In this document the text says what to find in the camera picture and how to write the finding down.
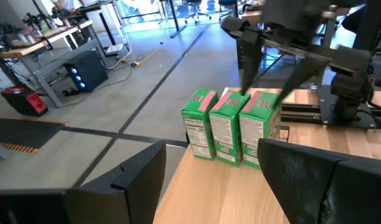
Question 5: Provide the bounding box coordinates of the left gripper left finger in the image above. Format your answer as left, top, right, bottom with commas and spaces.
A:
0, 139, 167, 224

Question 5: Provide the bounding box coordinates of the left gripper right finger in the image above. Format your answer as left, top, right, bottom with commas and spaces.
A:
257, 138, 381, 224

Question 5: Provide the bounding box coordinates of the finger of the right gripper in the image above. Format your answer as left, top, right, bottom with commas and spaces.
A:
237, 32, 263, 95
276, 57, 330, 102

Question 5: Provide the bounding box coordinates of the green Apple Jacks cereal box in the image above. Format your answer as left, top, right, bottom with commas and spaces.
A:
238, 90, 283, 170
181, 88, 219, 161
209, 90, 252, 167

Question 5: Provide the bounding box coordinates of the black office chair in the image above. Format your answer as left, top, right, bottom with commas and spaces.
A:
183, 0, 212, 25

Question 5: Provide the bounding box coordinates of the black desk leg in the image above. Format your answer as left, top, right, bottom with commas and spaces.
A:
164, 0, 187, 39

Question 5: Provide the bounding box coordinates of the black hazard-striped floor mat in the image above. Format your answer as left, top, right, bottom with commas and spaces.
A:
0, 118, 66, 154

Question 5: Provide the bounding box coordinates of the red and black toolbox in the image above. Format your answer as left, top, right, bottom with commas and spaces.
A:
0, 85, 49, 118

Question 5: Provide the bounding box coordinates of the black computer tower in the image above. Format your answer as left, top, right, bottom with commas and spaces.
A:
63, 51, 110, 93

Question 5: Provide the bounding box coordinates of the wooden workbench with grey legs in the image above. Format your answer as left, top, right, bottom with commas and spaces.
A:
0, 20, 129, 108

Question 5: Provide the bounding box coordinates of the person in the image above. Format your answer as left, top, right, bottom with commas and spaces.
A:
51, 0, 85, 13

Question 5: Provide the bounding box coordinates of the black aluminium table frame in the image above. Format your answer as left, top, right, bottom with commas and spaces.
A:
279, 102, 324, 124

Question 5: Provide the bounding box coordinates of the yellow floor cable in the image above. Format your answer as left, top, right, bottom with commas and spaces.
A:
133, 48, 162, 67

